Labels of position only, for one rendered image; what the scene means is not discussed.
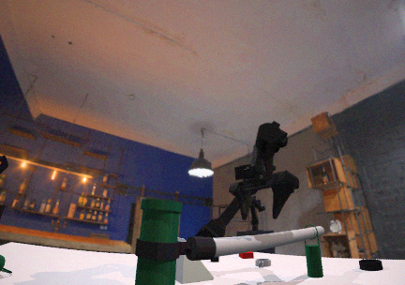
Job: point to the red block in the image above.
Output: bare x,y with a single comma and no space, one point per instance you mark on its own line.
247,255

